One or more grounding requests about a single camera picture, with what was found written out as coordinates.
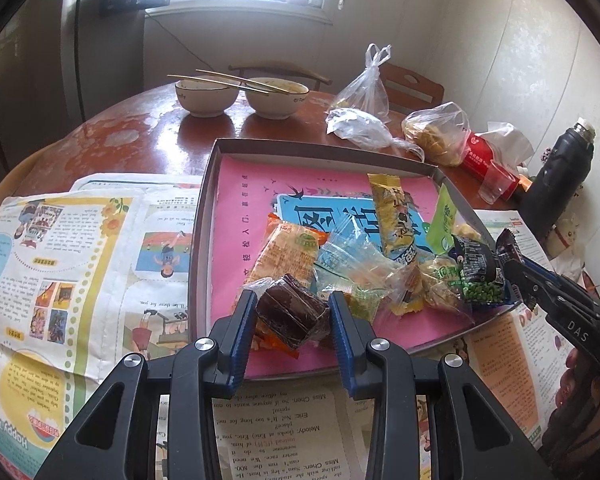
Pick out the black green pea packet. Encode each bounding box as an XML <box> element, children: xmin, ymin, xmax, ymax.
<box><xmin>447</xmin><ymin>234</ymin><xmax>512</xmax><ymax>307</ymax></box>

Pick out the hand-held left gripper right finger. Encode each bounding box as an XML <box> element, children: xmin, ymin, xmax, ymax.
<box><xmin>328</xmin><ymin>291</ymin><xmax>556</xmax><ymax>480</ymax></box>

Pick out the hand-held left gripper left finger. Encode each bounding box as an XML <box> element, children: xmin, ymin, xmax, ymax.
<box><xmin>35</xmin><ymin>290</ymin><xmax>258</xmax><ymax>480</ymax></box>

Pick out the cream ceramic bowl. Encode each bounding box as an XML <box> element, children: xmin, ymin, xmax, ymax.
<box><xmin>175</xmin><ymin>78</ymin><xmax>237</xmax><ymax>117</ymax></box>
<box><xmin>244</xmin><ymin>77</ymin><xmax>310</xmax><ymax>120</ymax></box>

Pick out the red tissue pack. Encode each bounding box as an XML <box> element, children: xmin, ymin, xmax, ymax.
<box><xmin>462</xmin><ymin>121</ymin><xmax>535</xmax><ymax>196</ymax></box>

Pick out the dark wardrobe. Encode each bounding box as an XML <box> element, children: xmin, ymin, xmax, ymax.
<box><xmin>0</xmin><ymin>0</ymin><xmax>81</xmax><ymax>196</ymax></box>

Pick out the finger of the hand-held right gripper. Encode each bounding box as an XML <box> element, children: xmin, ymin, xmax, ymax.
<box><xmin>517</xmin><ymin>252</ymin><xmax>596</xmax><ymax>302</ymax></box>
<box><xmin>502</xmin><ymin>257</ymin><xmax>561</xmax><ymax>321</ymax></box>

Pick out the clear brown cake packet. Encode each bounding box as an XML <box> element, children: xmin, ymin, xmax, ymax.
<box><xmin>240</xmin><ymin>272</ymin><xmax>333</xmax><ymax>358</ymax></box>

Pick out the white animal figurine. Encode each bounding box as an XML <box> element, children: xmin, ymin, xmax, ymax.
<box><xmin>550</xmin><ymin>210</ymin><xmax>588</xmax><ymax>261</ymax></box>

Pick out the orange panel text newspaper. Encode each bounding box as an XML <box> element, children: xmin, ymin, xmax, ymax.
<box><xmin>152</xmin><ymin>210</ymin><xmax>571</xmax><ymax>480</ymax></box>

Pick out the clear sandwich cake packet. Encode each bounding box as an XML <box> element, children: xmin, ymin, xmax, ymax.
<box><xmin>312</xmin><ymin>212</ymin><xmax>423</xmax><ymax>321</ymax></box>

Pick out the green snack packet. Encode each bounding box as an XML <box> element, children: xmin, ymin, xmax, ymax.
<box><xmin>424</xmin><ymin>183</ymin><xmax>463</xmax><ymax>257</ymax></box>

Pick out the dark cardboard box tray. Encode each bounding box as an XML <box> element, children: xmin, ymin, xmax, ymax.
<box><xmin>187</xmin><ymin>137</ymin><xmax>523</xmax><ymax>382</ymax></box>

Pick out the person's right hand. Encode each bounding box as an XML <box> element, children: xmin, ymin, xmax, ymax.
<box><xmin>562</xmin><ymin>347</ymin><xmax>600</xmax><ymax>428</ymax></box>

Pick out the plastic bag of fried pastries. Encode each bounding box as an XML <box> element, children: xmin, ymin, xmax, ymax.
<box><xmin>401</xmin><ymin>101</ymin><xmax>473</xmax><ymax>167</ymax></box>

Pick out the black thermos bottle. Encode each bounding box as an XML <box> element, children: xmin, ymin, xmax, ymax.
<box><xmin>520</xmin><ymin>117</ymin><xmax>597</xmax><ymax>261</ymax></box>

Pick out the crumpled clear plastic bag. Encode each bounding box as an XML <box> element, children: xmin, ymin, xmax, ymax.
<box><xmin>326</xmin><ymin>107</ymin><xmax>426</xmax><ymax>161</ymax></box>

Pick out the yellow cow print bread packet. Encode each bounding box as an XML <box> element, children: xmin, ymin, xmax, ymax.
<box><xmin>367</xmin><ymin>173</ymin><xmax>428</xmax><ymax>313</ymax></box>

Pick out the pink book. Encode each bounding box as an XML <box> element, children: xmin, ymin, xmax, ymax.
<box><xmin>215</xmin><ymin>155</ymin><xmax>481</xmax><ymax>376</ymax></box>

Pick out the clear plastic cup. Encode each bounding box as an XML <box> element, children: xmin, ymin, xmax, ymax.
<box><xmin>478</xmin><ymin>166</ymin><xmax>517</xmax><ymax>205</ymax></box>

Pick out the orange cracker packet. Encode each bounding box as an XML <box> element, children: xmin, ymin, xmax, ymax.
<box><xmin>242</xmin><ymin>212</ymin><xmax>331</xmax><ymax>358</ymax></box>

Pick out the grey refrigerator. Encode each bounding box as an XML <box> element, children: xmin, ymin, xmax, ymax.
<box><xmin>60</xmin><ymin>0</ymin><xmax>148</xmax><ymax>126</ymax></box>

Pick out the yellow border illustrated newspaper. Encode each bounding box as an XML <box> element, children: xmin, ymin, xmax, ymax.
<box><xmin>0</xmin><ymin>174</ymin><xmax>203</xmax><ymax>480</ymax></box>

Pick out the yellow-green pastry packet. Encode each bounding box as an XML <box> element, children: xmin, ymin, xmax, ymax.
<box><xmin>450</xmin><ymin>220</ymin><xmax>483</xmax><ymax>246</ymax></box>

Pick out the clear green label pastry packet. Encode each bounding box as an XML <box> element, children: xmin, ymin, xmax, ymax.
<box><xmin>417</xmin><ymin>252</ymin><xmax>473</xmax><ymax>311</ymax></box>

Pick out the wooden chair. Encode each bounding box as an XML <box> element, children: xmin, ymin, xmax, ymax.
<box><xmin>380</xmin><ymin>62</ymin><xmax>443</xmax><ymax>116</ymax></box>

